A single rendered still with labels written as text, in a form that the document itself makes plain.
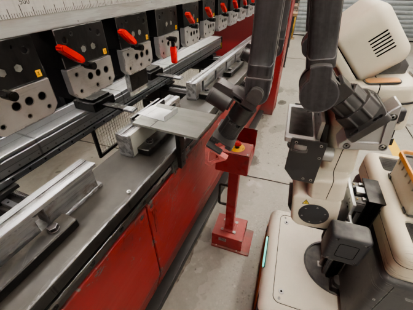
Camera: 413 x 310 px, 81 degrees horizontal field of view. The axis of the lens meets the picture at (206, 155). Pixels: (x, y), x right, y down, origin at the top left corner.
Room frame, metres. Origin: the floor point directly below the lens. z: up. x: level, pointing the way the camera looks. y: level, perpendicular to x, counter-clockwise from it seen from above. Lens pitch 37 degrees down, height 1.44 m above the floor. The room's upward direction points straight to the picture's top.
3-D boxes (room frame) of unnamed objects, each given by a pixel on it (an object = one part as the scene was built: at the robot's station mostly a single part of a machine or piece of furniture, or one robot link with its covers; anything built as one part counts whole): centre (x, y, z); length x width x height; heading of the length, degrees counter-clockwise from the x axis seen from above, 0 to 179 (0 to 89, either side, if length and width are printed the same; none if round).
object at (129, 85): (0.87, 0.25, 1.13); 0.10 x 0.02 x 0.10; 157
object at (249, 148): (0.98, -0.15, 0.75); 0.20 x 0.16 x 0.18; 161
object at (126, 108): (0.93, 0.41, 1.01); 0.26 x 0.12 x 0.05; 67
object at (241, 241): (0.97, -0.18, 0.06); 0.25 x 0.20 x 0.12; 71
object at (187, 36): (1.21, 0.10, 1.26); 0.15 x 0.09 x 0.17; 157
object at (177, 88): (1.57, 0.36, 0.81); 0.64 x 0.08 x 0.14; 67
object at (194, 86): (2.03, -0.25, 0.92); 1.67 x 0.06 x 0.10; 157
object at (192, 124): (0.81, 0.12, 1.00); 0.26 x 0.18 x 0.01; 67
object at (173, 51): (0.98, 0.13, 1.20); 0.04 x 0.02 x 0.10; 67
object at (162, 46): (1.03, 0.18, 1.26); 0.15 x 0.09 x 0.17; 157
